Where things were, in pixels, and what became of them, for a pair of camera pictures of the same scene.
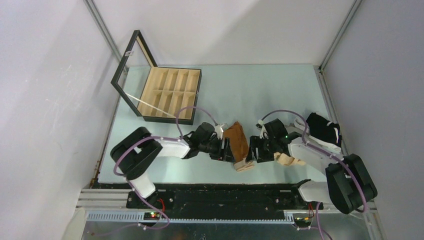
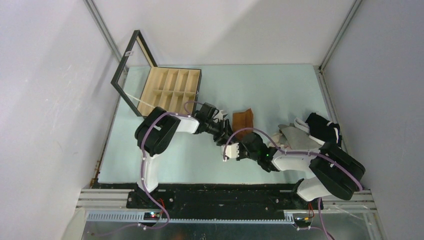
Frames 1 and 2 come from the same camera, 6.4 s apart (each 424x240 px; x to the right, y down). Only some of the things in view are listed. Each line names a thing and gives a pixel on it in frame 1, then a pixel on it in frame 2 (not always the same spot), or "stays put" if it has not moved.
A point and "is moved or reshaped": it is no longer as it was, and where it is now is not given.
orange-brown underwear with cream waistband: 238,146 is moved or reshaped
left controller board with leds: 152,216 stays put
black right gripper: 255,142 stays put
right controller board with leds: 302,221 stays put
